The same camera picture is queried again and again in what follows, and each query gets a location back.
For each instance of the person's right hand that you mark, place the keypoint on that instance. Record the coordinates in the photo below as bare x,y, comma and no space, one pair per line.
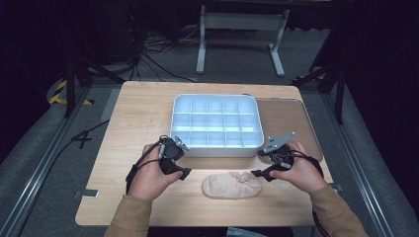
301,174

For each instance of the grey tape piece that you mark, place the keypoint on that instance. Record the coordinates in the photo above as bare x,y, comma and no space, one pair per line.
336,186
87,193

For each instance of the brown translucent box lid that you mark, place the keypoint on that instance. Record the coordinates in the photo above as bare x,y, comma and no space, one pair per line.
286,121

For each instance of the person's left hand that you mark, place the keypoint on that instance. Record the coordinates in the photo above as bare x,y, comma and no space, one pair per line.
154,179

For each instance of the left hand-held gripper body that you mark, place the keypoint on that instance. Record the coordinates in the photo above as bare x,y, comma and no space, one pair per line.
171,152

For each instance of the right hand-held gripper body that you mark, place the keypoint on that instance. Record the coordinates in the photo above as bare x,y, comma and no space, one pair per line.
276,154

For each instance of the yellow black hazard tape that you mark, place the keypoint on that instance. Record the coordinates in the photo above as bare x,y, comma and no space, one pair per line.
59,95

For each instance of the black tripod stand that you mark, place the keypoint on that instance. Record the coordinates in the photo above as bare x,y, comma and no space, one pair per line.
80,74
332,77

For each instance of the aluminium floor rail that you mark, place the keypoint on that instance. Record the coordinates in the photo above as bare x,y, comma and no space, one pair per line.
359,168
39,168

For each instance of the beige sock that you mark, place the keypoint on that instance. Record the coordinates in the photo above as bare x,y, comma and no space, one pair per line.
230,186

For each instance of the white divided storage box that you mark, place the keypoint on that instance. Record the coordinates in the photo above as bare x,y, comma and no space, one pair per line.
215,121

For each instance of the grey floor tape strip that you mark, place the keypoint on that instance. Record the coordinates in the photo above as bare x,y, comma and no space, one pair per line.
110,105

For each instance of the white metal table frame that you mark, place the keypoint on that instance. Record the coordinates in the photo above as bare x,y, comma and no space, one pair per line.
242,23

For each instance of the person's blue jeans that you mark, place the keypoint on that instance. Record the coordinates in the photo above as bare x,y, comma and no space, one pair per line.
243,232

